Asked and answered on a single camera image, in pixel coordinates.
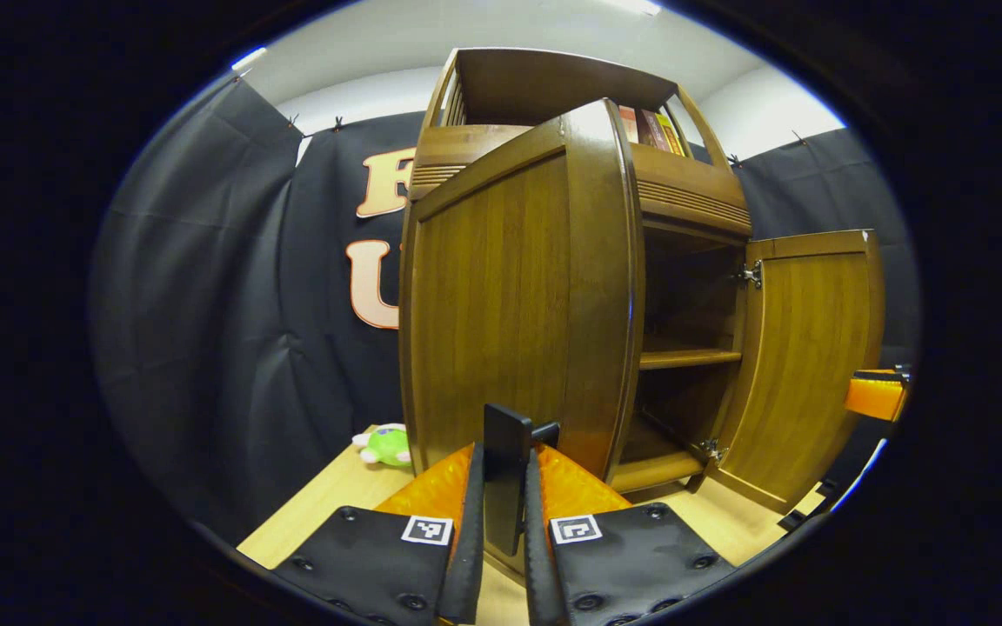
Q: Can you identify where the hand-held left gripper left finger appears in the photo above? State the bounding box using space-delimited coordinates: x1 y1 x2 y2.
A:
271 441 487 626

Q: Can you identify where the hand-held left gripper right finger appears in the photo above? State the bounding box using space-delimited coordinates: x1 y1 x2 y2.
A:
522 442 738 626

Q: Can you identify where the wooden cabinet door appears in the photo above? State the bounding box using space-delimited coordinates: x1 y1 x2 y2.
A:
708 229 886 514
398 97 646 579

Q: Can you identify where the wooden double-door shoe cabinet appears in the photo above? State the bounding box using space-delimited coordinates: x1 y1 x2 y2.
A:
410 48 754 496

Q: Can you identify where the green plush toy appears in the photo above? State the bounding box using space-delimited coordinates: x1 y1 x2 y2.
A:
351 423 413 469

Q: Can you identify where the wooden drawer with black knob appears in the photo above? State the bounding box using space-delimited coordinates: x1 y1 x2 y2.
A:
411 124 752 236

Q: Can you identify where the maroon book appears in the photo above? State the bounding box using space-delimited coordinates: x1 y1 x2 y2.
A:
636 109 669 153

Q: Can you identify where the black backdrop cloth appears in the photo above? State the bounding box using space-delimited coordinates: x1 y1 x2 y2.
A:
88 74 919 544

